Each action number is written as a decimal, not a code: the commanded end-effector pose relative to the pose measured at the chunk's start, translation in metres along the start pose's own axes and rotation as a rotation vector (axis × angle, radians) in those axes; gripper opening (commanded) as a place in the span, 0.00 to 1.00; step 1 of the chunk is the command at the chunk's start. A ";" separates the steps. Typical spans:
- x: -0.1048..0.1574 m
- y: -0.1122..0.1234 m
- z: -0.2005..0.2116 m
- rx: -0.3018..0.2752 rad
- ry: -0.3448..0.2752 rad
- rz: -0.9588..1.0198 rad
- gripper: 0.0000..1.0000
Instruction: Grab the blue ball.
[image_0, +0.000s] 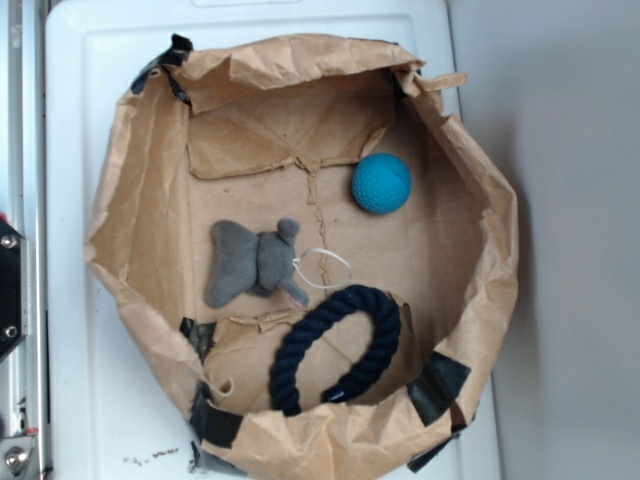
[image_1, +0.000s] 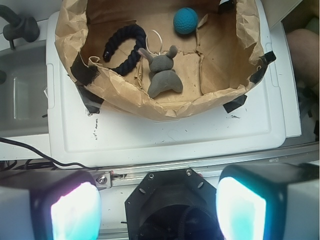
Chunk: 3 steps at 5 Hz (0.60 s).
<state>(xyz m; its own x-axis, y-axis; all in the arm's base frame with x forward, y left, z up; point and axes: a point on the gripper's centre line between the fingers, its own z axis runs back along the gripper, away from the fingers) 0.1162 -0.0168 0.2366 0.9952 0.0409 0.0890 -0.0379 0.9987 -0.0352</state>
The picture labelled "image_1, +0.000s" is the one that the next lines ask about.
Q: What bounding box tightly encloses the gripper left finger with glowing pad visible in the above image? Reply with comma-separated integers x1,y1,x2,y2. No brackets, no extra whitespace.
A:
0,170,102,240

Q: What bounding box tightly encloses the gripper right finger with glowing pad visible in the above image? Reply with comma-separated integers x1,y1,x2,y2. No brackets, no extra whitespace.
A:
216,163,320,240

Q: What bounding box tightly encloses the teal dimpled rubber ball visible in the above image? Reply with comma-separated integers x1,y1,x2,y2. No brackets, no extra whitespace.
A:
173,7,198,35

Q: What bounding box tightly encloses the translucent grey plastic bin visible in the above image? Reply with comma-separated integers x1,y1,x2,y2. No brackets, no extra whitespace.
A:
0,40,49,138

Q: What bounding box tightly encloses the grey plush mouse toy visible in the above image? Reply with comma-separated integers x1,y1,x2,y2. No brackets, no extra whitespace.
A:
137,45,183,98

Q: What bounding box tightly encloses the crumpled brown paper bag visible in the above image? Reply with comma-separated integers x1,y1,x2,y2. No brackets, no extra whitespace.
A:
55,0,269,121

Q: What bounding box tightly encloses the thin black cable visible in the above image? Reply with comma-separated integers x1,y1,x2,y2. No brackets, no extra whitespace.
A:
0,137,101,172

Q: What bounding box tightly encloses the aluminium extrusion rail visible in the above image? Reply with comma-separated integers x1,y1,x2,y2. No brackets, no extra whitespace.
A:
87,141,320,189

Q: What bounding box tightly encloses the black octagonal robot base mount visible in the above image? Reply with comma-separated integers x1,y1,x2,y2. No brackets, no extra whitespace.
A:
124,168,224,240

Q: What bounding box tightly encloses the white loop string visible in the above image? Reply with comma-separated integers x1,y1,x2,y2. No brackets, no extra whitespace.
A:
145,29,163,56

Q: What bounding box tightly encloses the navy blue twisted rope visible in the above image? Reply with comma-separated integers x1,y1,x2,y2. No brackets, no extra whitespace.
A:
102,25,147,76

